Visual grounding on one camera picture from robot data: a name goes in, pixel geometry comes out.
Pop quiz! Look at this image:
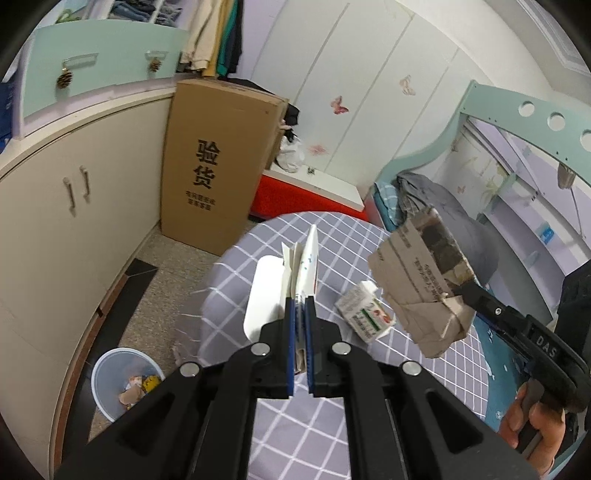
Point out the white wardrobe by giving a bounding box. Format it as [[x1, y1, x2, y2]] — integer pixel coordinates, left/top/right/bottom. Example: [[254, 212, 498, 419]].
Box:
[[240, 0, 555, 195]]

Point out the tan hanging jacket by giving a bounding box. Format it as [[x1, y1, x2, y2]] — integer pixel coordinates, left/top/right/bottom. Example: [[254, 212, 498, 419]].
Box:
[[205, 0, 236, 77]]

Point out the person's right hand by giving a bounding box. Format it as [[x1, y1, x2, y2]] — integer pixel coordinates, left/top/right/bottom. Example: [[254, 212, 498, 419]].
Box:
[[499, 382, 568, 462]]

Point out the mint bunk bed frame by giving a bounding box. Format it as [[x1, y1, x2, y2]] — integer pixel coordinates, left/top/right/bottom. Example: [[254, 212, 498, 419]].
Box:
[[372, 79, 591, 324]]

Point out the red storage box white lid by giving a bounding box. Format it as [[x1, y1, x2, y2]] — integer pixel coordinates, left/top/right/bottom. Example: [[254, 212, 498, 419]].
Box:
[[252, 166, 370, 222]]

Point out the blue checked pillow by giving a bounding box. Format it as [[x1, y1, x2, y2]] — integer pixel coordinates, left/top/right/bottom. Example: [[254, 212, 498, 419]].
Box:
[[373, 181, 407, 232]]

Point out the blue tissue package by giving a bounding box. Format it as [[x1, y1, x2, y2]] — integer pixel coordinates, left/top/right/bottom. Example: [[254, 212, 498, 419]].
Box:
[[0, 78, 14, 153]]

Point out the dark folded jeans stack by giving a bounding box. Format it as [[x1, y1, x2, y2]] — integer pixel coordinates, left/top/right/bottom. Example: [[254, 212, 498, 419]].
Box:
[[111, 0, 155, 21]]

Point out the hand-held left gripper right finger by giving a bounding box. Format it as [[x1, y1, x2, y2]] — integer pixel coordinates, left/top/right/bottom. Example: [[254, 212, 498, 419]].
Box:
[[305, 296, 539, 480]]

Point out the grey quilt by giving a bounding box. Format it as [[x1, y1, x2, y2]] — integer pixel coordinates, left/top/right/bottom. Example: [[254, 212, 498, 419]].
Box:
[[396, 171, 499, 287]]

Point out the white paper box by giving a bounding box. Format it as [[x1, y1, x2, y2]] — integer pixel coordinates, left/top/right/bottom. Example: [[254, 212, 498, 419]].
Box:
[[243, 224, 320, 374]]

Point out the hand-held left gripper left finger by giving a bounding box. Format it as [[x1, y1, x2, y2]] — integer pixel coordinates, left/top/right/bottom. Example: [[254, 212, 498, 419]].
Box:
[[55, 298, 296, 480]]

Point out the blue plastic trash bin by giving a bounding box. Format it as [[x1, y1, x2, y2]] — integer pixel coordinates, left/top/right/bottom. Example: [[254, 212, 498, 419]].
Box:
[[91, 347, 166, 423]]

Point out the tall cardboard box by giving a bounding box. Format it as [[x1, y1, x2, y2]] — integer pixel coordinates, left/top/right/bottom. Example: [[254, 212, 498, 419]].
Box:
[[159, 78, 289, 257]]

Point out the beige low cabinet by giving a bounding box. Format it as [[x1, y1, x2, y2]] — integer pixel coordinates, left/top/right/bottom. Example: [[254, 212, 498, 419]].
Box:
[[0, 85, 178, 462]]

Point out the white green milk carton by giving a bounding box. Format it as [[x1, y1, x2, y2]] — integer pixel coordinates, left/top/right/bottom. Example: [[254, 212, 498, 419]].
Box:
[[335, 281, 397, 343]]

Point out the white plastic bag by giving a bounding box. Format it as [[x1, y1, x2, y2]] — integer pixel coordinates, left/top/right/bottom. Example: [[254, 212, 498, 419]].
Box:
[[276, 138, 305, 174]]

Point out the teal candy print bedsheet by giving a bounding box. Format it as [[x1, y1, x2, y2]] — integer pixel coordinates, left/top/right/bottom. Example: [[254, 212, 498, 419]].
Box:
[[471, 277, 568, 435]]

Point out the black cloth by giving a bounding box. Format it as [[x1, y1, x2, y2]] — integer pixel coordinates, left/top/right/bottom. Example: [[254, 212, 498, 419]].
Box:
[[217, 76, 278, 100]]

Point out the black bag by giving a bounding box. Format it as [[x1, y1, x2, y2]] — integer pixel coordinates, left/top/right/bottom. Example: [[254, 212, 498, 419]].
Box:
[[281, 104, 301, 139]]

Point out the black hanging jacket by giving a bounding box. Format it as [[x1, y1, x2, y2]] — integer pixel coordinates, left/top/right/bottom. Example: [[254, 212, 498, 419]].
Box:
[[228, 0, 245, 75]]

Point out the cream hanging jacket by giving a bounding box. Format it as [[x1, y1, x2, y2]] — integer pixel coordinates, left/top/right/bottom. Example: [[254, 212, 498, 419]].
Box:
[[178, 0, 232, 72]]

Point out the grey checked tablecloth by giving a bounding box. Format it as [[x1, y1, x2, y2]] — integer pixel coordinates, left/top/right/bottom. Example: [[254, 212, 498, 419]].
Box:
[[198, 211, 495, 480]]

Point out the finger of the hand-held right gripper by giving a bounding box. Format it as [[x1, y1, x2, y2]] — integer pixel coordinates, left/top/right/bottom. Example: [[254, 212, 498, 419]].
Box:
[[455, 281, 530, 341]]

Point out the teal drawer unit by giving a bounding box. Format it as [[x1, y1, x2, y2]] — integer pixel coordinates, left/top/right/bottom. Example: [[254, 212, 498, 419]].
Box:
[[18, 0, 190, 139]]

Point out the brown torn cardboard carton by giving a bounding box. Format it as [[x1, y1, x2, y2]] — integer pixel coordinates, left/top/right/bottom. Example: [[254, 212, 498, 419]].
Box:
[[368, 207, 477, 360]]

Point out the lilac bedside shelf panel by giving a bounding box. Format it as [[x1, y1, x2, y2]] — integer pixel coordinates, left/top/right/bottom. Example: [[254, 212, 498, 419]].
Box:
[[462, 115, 591, 278]]

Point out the green hanging garment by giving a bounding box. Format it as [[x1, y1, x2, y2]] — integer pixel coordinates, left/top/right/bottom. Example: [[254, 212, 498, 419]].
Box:
[[217, 0, 241, 77]]

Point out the crumpled brown paper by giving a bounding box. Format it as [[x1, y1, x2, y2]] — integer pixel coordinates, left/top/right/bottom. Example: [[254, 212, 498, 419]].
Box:
[[119, 376, 146, 408]]

